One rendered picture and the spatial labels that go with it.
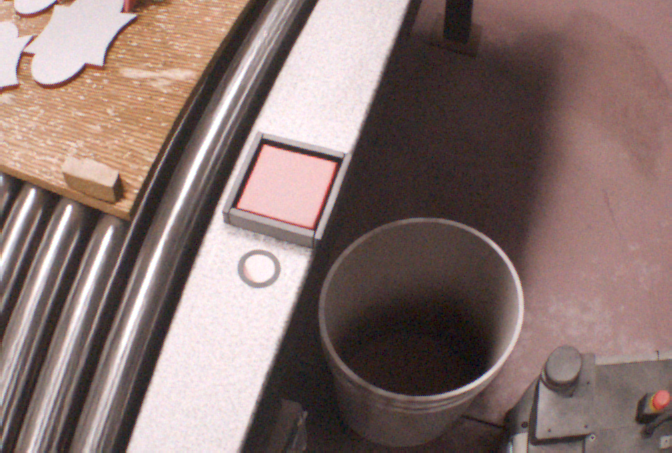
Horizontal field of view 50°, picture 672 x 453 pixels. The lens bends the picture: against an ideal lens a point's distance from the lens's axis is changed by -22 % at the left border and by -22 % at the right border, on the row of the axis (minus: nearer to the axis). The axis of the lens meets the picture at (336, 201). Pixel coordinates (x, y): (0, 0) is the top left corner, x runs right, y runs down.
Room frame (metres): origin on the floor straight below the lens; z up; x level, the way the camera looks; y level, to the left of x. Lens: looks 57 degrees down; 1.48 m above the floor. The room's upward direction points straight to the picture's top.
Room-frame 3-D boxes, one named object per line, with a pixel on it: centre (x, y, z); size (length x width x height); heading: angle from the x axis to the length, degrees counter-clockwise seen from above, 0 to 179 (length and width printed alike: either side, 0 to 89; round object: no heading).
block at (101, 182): (0.36, 0.19, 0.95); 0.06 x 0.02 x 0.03; 71
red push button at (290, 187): (0.36, 0.03, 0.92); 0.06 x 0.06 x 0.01; 72
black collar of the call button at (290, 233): (0.36, 0.03, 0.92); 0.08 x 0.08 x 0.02; 72
